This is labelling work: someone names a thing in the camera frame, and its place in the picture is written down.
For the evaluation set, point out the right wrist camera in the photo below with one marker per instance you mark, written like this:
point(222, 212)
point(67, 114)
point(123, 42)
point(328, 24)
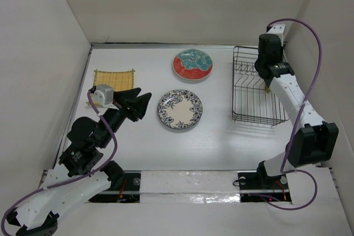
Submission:
point(277, 29)

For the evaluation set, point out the blue floral white plate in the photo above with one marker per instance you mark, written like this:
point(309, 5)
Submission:
point(179, 109)

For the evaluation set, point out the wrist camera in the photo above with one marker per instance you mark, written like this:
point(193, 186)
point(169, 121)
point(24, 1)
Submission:
point(277, 29)
point(101, 95)

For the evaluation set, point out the red teal ceramic plate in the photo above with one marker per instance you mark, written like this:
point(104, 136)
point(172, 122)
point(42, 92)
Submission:
point(192, 64)

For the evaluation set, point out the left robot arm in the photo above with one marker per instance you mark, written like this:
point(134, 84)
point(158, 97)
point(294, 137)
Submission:
point(85, 168)

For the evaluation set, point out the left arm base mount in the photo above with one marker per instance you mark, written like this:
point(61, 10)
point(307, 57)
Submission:
point(127, 192)

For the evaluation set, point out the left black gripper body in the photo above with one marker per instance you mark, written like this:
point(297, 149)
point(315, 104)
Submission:
point(125, 109)

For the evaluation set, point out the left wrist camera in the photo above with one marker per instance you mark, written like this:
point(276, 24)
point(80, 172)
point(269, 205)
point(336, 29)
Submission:
point(101, 95)

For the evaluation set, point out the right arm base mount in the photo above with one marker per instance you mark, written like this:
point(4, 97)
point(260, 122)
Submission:
point(252, 189)

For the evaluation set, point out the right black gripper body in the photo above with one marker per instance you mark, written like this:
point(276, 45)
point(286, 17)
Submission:
point(281, 51)

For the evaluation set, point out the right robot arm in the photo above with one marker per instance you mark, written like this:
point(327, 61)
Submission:
point(312, 139)

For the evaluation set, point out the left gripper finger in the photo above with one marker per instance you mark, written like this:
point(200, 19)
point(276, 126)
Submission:
point(139, 105)
point(132, 95)

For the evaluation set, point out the black wire dish rack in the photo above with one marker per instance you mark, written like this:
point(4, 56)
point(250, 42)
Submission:
point(250, 103)

